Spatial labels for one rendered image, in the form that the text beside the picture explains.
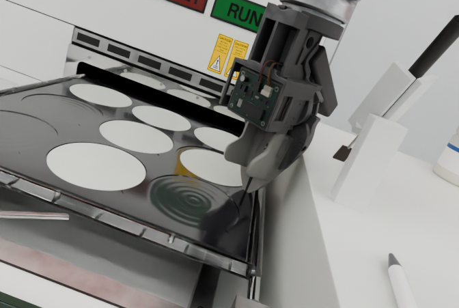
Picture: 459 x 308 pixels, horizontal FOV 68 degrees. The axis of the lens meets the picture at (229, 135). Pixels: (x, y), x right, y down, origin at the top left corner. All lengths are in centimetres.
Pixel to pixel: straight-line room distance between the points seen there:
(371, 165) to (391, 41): 193
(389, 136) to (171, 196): 22
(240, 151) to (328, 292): 22
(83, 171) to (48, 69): 44
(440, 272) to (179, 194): 24
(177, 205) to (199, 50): 37
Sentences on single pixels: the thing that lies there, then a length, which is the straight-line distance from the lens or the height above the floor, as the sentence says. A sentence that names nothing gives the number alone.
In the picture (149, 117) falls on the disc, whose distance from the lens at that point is 56.
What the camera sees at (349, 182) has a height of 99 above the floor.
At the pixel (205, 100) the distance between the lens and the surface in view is 65.
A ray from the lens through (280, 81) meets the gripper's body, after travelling 32.
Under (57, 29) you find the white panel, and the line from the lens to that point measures 76.
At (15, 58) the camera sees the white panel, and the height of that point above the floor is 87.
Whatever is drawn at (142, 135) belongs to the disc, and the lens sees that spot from 49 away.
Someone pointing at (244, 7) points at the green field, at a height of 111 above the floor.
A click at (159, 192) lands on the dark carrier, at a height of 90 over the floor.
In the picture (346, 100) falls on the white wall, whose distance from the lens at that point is 221.
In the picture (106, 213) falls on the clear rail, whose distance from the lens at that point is 31.
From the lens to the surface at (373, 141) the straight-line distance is 32.
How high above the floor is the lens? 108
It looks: 18 degrees down
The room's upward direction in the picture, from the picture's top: 20 degrees clockwise
